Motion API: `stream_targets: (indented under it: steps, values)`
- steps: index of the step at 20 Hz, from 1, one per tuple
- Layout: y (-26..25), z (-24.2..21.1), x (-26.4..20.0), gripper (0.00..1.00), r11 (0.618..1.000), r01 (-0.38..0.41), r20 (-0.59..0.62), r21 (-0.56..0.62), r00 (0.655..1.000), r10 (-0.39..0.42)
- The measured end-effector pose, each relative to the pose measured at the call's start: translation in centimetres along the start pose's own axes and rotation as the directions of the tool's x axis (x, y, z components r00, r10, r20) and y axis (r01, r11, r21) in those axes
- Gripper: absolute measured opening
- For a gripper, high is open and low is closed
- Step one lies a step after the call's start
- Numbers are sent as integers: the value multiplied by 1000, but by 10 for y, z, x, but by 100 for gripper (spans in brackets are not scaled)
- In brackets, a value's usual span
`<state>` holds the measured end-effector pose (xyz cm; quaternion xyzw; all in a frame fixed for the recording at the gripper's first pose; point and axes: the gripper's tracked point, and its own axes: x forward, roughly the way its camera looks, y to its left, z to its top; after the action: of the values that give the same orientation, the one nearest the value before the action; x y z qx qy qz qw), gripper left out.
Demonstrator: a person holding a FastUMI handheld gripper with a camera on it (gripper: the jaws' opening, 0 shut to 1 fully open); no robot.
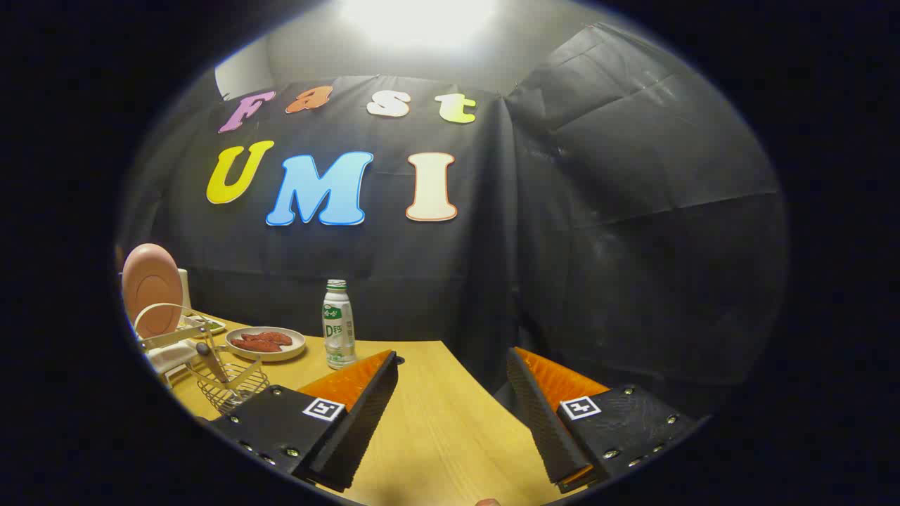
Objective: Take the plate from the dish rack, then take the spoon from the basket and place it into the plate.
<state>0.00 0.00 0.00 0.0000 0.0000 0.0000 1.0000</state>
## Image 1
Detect white green label bottle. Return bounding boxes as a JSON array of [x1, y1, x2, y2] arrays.
[[322, 280, 357, 370]]

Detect pink plate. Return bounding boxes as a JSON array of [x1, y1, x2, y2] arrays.
[[122, 243, 185, 339]]

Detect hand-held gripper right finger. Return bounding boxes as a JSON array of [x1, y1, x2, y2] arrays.
[[506, 346, 701, 494]]

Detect metal wire basket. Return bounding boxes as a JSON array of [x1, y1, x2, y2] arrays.
[[186, 326, 271, 415]]

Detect white dish rack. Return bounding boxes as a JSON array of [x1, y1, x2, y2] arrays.
[[134, 302, 213, 384]]

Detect small divided condiment dish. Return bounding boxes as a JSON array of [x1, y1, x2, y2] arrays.
[[186, 314, 227, 337]]

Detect beige plate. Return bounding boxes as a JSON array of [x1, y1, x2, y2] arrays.
[[226, 327, 307, 363]]

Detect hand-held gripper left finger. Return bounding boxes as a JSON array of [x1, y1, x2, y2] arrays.
[[208, 349, 406, 493]]

